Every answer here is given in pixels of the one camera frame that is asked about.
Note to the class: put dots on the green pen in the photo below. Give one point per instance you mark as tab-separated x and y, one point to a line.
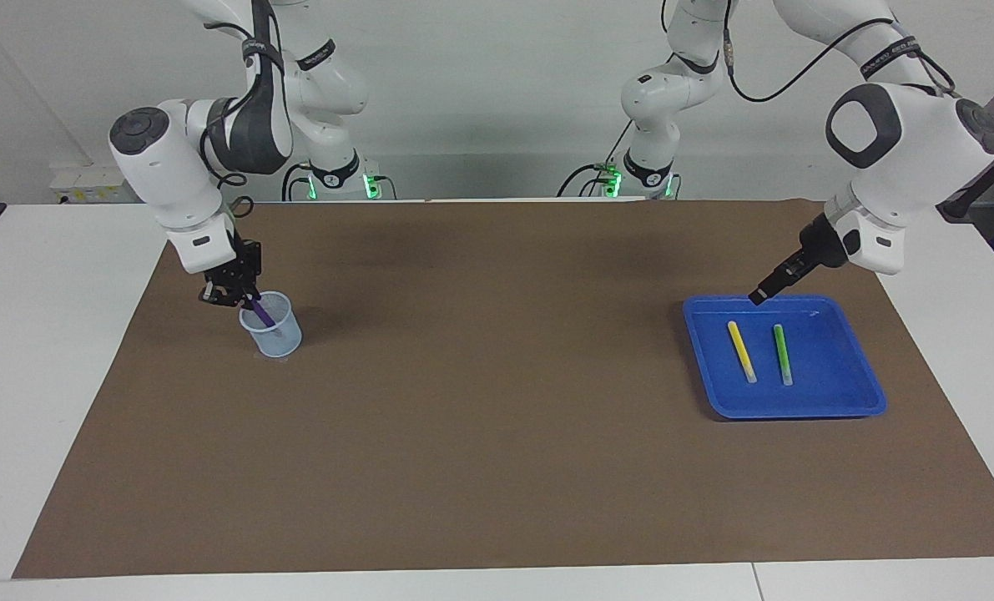
783	355

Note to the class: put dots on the translucent blue mesh pen cup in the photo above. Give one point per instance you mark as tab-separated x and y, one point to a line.
284	342

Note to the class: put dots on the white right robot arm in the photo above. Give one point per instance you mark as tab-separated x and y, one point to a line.
163	167

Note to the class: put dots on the black stand with pole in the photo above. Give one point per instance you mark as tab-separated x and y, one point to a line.
956	207

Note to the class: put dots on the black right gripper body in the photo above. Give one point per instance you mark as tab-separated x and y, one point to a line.
246	267

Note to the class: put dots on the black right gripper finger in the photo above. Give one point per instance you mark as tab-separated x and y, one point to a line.
210	295
249	294

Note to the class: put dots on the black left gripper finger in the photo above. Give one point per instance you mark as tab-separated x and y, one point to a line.
784	277

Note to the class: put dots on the brown table mat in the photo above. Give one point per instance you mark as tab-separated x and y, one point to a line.
496	434

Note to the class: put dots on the blue plastic tray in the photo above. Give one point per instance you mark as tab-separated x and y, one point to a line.
830	376

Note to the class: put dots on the purple pen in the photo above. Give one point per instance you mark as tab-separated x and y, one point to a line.
263	315

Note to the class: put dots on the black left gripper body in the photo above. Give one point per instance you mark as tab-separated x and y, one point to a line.
824	242

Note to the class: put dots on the yellow pen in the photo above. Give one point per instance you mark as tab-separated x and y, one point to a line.
741	351

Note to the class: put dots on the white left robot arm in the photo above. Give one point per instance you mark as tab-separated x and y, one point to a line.
905	142

